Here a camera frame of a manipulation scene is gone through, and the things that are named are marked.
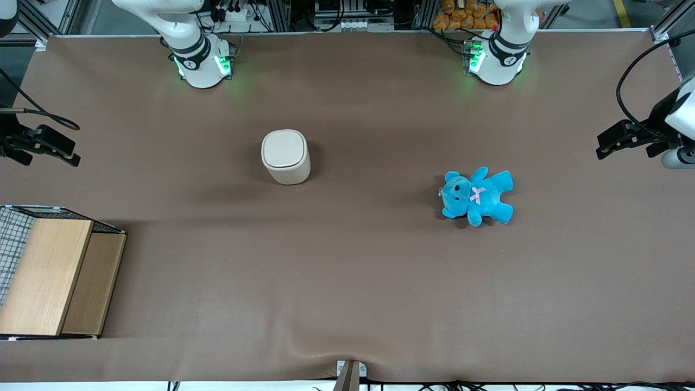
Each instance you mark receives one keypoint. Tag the cream trash can body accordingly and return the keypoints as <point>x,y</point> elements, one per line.
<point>290,175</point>

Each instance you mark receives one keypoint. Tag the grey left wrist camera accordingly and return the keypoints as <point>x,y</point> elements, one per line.
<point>678,158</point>

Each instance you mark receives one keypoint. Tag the white power strip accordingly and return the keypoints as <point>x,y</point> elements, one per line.
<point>236,14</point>

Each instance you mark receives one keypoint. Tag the blue plush teddy bear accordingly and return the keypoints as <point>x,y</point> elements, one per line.
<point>486,198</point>

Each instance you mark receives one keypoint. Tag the orange plush toy pile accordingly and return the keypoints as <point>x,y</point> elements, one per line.
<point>461,16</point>

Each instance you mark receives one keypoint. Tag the brown table cloth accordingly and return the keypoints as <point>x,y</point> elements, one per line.
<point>347,282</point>

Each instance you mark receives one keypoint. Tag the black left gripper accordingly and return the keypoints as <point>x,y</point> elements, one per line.
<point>655,126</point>

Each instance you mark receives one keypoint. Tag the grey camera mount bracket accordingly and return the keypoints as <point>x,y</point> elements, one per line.
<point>350,376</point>

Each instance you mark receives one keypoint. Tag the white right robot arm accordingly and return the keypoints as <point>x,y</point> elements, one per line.
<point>198,65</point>

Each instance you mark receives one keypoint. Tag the cream trash can lid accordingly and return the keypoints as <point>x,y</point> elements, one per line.
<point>282,149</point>

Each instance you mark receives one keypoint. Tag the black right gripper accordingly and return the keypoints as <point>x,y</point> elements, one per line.
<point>9,137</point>

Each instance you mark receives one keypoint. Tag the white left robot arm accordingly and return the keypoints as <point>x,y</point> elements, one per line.
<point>497,65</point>

